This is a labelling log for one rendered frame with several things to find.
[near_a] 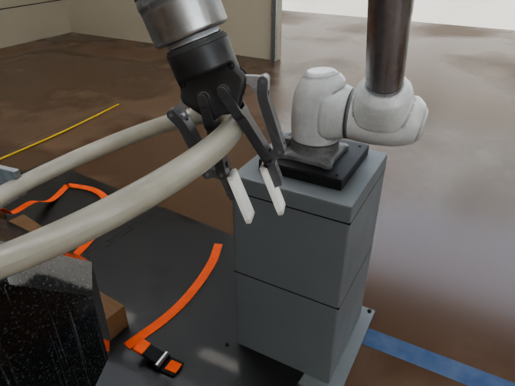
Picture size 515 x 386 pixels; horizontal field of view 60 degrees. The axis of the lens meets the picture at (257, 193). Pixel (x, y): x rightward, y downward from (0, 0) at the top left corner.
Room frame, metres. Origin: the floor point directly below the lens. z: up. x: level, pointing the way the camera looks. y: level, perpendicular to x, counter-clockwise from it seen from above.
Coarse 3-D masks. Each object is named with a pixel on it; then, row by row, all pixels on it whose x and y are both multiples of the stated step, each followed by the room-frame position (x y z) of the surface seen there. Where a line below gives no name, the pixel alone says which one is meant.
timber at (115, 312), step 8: (104, 296) 1.37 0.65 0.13; (104, 304) 1.33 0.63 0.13; (112, 304) 1.33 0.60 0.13; (120, 304) 1.33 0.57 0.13; (112, 312) 1.28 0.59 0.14; (120, 312) 1.30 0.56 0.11; (112, 320) 1.26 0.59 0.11; (120, 320) 1.30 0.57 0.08; (112, 328) 1.26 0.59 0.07; (120, 328) 1.29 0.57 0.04; (112, 336) 1.25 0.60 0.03
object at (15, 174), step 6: (0, 168) 0.67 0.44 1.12; (6, 168) 0.67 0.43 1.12; (12, 168) 0.67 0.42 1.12; (0, 174) 0.67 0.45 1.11; (6, 174) 0.67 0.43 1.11; (12, 174) 0.66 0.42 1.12; (18, 174) 0.67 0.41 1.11; (0, 180) 0.68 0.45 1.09; (6, 180) 0.67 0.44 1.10; (6, 204) 0.63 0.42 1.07
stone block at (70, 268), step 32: (0, 224) 1.11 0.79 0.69; (64, 256) 1.00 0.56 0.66; (0, 288) 0.78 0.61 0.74; (32, 288) 0.84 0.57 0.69; (64, 288) 0.91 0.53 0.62; (96, 288) 1.03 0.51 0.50; (0, 320) 0.76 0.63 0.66; (32, 320) 0.81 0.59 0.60; (64, 320) 0.88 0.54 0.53; (96, 320) 0.95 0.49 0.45; (0, 352) 0.74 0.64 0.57; (32, 352) 0.79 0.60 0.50; (64, 352) 0.86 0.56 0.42; (96, 352) 0.93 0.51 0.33; (0, 384) 0.71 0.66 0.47; (32, 384) 0.77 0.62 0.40; (64, 384) 0.83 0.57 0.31
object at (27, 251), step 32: (128, 128) 0.76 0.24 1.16; (160, 128) 0.73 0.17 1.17; (224, 128) 0.47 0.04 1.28; (64, 160) 0.71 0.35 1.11; (192, 160) 0.40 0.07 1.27; (0, 192) 0.63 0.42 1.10; (128, 192) 0.35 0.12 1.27; (160, 192) 0.36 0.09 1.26; (64, 224) 0.32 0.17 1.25; (96, 224) 0.32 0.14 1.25; (0, 256) 0.30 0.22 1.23; (32, 256) 0.30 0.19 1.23
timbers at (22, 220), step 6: (0, 216) 2.11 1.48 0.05; (6, 216) 2.14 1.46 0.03; (18, 216) 1.99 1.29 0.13; (24, 216) 1.99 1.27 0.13; (12, 222) 1.93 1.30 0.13; (18, 222) 1.93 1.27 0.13; (24, 222) 1.93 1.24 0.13; (30, 222) 1.93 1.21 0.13; (36, 222) 1.93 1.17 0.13; (24, 228) 1.87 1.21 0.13; (30, 228) 1.87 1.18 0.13; (36, 228) 1.87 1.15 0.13
